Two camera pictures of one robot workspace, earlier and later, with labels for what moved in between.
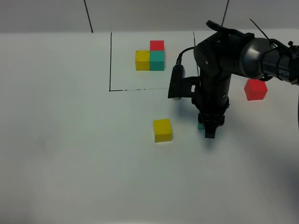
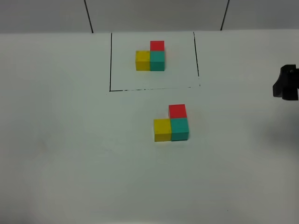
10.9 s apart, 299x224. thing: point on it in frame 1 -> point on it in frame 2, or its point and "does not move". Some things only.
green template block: (157, 60) does not move
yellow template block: (142, 60) does not move
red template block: (157, 45) does not move
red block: (255, 89) -> (177, 111)
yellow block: (162, 129) does not move
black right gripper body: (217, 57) -> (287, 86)
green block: (201, 126) -> (179, 129)
